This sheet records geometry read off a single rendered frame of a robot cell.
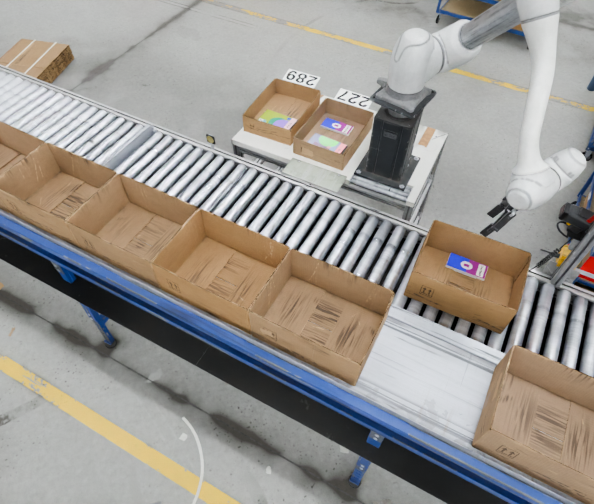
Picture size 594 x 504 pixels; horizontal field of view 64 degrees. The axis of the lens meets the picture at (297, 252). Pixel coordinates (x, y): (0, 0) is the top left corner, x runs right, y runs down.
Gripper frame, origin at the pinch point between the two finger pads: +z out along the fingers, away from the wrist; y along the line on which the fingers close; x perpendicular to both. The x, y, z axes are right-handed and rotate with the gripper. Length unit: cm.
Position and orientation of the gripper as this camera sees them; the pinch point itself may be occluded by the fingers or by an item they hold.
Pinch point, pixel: (489, 222)
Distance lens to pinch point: 194.3
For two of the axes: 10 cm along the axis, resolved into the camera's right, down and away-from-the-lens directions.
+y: 4.7, -7.0, 5.4
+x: -8.2, -5.7, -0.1
